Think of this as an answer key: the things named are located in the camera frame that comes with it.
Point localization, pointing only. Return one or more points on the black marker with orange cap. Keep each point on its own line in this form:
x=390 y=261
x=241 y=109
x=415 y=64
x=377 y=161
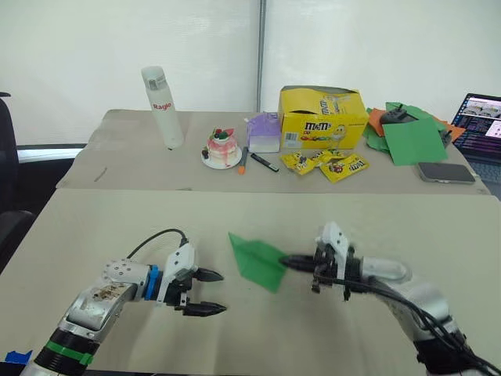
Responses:
x=243 y=160

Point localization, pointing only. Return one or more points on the black joystick controller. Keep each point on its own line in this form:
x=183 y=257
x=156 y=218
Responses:
x=395 y=115

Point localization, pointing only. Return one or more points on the white Ragio bottle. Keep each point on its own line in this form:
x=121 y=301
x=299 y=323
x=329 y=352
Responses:
x=166 y=113

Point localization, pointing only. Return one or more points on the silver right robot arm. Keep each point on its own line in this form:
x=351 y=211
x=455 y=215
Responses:
x=422 y=305

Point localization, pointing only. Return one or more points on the beige cardboard sheet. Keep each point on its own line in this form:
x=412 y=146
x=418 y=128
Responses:
x=137 y=168
x=117 y=219

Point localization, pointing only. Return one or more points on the yellow M&M's cardboard box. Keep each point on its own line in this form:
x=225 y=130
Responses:
x=325 y=125

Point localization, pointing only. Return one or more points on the smartphone with dark screen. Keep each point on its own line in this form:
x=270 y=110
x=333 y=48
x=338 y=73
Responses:
x=446 y=172

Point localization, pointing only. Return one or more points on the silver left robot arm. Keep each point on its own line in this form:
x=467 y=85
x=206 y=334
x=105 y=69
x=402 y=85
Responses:
x=98 y=301

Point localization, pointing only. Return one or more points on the green paper airplane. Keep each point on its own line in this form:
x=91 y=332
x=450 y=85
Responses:
x=254 y=262

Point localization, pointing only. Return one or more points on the white vertical pole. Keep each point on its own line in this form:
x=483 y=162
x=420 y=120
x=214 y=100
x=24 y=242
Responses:
x=261 y=55

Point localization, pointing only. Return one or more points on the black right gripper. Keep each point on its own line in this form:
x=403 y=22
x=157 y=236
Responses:
x=323 y=270

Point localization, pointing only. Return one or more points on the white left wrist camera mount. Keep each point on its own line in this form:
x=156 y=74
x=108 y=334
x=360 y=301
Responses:
x=178 y=260

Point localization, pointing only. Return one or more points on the black office chair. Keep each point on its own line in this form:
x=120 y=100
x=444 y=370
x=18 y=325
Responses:
x=8 y=176

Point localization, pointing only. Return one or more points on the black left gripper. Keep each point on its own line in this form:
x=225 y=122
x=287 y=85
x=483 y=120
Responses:
x=178 y=293

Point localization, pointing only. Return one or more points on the yellow M&M's packet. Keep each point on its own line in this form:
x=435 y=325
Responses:
x=297 y=162
x=344 y=168
x=329 y=154

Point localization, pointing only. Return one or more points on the black marker pen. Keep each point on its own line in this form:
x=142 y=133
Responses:
x=264 y=161

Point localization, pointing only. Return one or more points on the purple white small carton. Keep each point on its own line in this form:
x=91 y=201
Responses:
x=264 y=133

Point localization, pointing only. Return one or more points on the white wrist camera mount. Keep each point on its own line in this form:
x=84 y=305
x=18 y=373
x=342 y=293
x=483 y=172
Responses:
x=337 y=244
x=178 y=260

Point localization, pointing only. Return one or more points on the green paper sheet stack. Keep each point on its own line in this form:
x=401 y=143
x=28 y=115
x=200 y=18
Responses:
x=415 y=143

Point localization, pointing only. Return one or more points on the toy cake on plate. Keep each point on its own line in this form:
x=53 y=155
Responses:
x=221 y=150

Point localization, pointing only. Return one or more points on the orange paper sheet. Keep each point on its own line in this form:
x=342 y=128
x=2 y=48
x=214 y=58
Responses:
x=376 y=117

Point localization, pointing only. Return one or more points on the open laptop computer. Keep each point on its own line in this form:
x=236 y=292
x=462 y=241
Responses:
x=481 y=129

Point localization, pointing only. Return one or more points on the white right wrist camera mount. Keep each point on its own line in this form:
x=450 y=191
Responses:
x=337 y=244

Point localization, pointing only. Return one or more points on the blue tape piece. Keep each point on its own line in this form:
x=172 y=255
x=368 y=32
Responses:
x=17 y=356

